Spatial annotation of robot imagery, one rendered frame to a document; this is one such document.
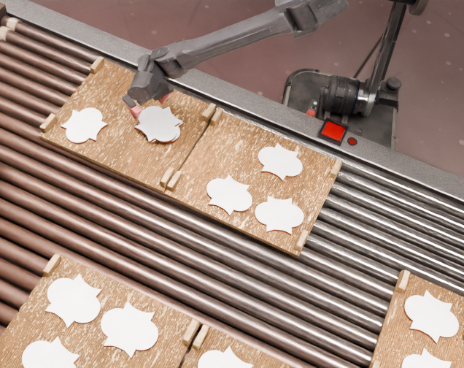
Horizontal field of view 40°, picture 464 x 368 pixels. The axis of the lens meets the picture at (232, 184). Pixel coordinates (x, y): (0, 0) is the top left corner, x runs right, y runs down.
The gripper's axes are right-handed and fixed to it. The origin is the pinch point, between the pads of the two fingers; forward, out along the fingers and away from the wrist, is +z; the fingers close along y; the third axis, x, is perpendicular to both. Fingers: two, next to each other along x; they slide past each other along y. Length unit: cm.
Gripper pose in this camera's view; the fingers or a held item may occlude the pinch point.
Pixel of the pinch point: (148, 109)
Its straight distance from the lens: 188.3
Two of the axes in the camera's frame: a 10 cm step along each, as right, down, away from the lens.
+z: -1.1, 5.5, 8.3
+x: -6.8, -6.5, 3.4
